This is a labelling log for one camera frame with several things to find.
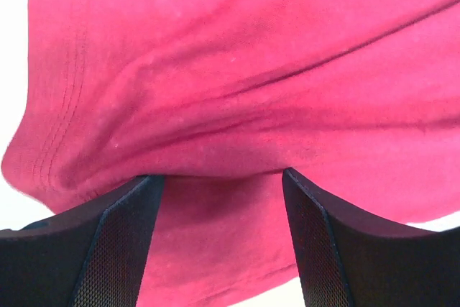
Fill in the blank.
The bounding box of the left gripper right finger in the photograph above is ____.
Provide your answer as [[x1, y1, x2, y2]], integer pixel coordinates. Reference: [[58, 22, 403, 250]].
[[282, 168, 459, 306]]

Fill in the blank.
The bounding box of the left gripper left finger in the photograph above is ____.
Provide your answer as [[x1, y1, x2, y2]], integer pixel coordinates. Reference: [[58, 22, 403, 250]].
[[1, 175, 165, 307]]

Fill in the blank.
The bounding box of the red t-shirt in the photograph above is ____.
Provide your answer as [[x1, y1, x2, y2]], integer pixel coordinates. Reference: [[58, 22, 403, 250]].
[[1, 0, 459, 306]]

